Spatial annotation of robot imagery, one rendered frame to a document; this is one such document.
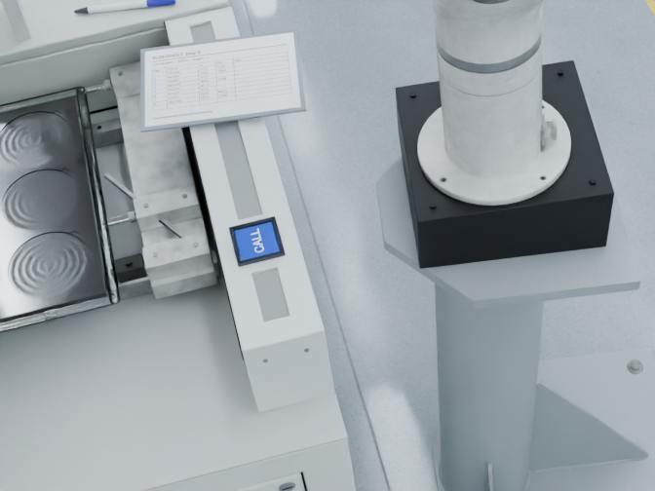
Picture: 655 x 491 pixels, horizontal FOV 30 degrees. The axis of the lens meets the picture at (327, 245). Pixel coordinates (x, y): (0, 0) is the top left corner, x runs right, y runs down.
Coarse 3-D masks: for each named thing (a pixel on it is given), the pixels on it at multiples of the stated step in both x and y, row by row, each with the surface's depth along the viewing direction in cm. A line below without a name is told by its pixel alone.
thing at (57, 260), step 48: (0, 144) 164; (48, 144) 163; (0, 192) 159; (48, 192) 158; (0, 240) 154; (48, 240) 153; (96, 240) 152; (0, 288) 149; (48, 288) 149; (96, 288) 148
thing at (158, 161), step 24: (120, 120) 167; (144, 144) 164; (168, 144) 164; (144, 168) 162; (168, 168) 161; (144, 192) 159; (144, 240) 154; (168, 240) 154; (168, 288) 151; (192, 288) 152
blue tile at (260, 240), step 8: (264, 224) 143; (272, 224) 143; (240, 232) 143; (248, 232) 143; (256, 232) 143; (264, 232) 143; (272, 232) 142; (240, 240) 142; (248, 240) 142; (256, 240) 142; (264, 240) 142; (272, 240) 142; (240, 248) 141; (248, 248) 141; (256, 248) 141; (264, 248) 141; (272, 248) 141; (240, 256) 141; (248, 256) 141; (256, 256) 141
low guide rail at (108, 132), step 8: (112, 120) 171; (80, 128) 171; (96, 128) 171; (104, 128) 171; (112, 128) 170; (120, 128) 170; (96, 136) 171; (104, 136) 171; (112, 136) 171; (120, 136) 172; (96, 144) 172; (104, 144) 172; (112, 144) 173
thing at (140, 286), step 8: (216, 264) 155; (216, 272) 156; (104, 280) 155; (136, 280) 154; (144, 280) 154; (120, 288) 154; (128, 288) 155; (136, 288) 155; (144, 288) 156; (128, 296) 156; (136, 296) 156
